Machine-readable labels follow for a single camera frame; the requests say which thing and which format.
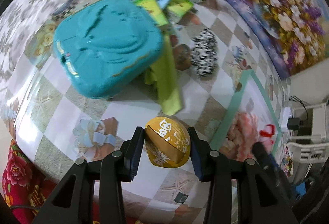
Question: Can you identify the yellow soft hat toy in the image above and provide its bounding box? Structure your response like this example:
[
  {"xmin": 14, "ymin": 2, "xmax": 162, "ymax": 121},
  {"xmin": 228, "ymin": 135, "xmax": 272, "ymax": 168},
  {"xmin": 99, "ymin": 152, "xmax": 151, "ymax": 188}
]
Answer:
[{"xmin": 144, "ymin": 116, "xmax": 191, "ymax": 168}]

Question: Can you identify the green cloth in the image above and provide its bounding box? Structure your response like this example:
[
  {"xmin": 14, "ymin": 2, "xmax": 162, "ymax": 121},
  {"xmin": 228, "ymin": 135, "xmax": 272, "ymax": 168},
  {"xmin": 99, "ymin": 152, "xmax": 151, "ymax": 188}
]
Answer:
[{"xmin": 144, "ymin": 34, "xmax": 182, "ymax": 116}]

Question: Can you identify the green tissue pack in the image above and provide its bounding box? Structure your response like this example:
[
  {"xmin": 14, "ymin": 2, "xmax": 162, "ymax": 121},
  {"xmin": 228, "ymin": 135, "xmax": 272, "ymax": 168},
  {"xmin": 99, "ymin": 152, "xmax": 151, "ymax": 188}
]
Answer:
[
  {"xmin": 134, "ymin": 0, "xmax": 169, "ymax": 27},
  {"xmin": 166, "ymin": 0, "xmax": 193, "ymax": 17}
]

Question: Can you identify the red floral cloth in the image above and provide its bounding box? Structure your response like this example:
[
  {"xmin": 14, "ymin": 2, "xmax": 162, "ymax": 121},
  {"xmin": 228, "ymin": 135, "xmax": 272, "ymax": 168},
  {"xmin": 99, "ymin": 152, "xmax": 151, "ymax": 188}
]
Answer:
[{"xmin": 1, "ymin": 139, "xmax": 101, "ymax": 224}]

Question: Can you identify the pink white fluffy cloth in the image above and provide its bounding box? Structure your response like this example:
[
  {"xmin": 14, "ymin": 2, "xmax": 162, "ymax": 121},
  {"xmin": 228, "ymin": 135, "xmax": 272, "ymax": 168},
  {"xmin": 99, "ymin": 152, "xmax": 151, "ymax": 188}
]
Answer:
[{"xmin": 219, "ymin": 112, "xmax": 259, "ymax": 162}]

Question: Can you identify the white rack shelf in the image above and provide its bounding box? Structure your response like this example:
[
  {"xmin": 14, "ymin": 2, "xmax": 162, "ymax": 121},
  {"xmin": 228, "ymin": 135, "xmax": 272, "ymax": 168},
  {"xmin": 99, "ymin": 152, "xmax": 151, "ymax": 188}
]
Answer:
[{"xmin": 285, "ymin": 96, "xmax": 329, "ymax": 183}]

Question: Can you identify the black power adapter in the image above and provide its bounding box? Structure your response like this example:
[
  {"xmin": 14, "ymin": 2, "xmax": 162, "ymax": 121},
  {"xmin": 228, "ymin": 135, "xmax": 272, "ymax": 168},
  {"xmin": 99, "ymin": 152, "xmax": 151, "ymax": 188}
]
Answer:
[{"xmin": 287, "ymin": 118, "xmax": 303, "ymax": 130}]

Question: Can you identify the teal-rimmed white tray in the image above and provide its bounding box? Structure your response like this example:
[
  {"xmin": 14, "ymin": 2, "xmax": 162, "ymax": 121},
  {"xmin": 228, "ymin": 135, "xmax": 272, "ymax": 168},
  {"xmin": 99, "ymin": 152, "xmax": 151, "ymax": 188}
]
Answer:
[{"xmin": 210, "ymin": 70, "xmax": 282, "ymax": 154}]

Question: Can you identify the teal plastic box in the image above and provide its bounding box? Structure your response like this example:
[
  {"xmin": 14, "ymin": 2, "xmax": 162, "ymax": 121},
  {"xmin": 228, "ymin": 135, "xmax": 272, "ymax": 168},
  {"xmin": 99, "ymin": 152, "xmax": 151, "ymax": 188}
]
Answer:
[{"xmin": 53, "ymin": 0, "xmax": 163, "ymax": 99}]

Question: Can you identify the black white leopard scrunchie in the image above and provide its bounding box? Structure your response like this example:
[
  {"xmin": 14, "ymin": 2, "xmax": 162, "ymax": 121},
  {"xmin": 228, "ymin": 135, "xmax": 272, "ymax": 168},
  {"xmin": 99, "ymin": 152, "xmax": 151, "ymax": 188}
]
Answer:
[{"xmin": 191, "ymin": 28, "xmax": 218, "ymax": 77}]

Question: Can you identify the flower painting canvas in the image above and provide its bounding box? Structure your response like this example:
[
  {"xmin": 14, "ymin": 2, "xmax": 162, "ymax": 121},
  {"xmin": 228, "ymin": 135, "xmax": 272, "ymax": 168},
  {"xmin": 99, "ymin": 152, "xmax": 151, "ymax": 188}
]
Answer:
[{"xmin": 226, "ymin": 0, "xmax": 328, "ymax": 78}]

